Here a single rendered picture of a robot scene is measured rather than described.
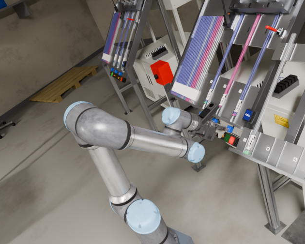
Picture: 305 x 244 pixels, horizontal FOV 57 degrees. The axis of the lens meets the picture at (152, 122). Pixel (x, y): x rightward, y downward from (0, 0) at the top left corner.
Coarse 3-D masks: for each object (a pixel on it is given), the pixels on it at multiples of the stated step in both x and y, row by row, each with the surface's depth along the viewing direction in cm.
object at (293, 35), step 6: (294, 36) 109; (288, 48) 110; (288, 54) 110; (282, 60) 111; (282, 66) 110; (276, 72) 111; (276, 78) 111; (270, 90) 112; (270, 96) 111; (264, 102) 112; (264, 108) 112; (258, 120) 113; (258, 126) 112; (252, 132) 113; (246, 150) 113
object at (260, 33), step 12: (216, 0) 165; (228, 0) 156; (204, 12) 172; (216, 12) 162; (252, 24) 138; (264, 24) 132; (276, 24) 126; (288, 24) 121; (228, 36) 150; (240, 36) 143; (252, 36) 136; (264, 36) 130; (276, 36) 124
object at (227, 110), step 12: (204, 84) 157; (216, 84) 149; (240, 84) 136; (204, 96) 155; (216, 96) 147; (228, 96) 140; (240, 96) 134; (252, 96) 128; (228, 108) 138; (240, 108) 132; (240, 120) 131
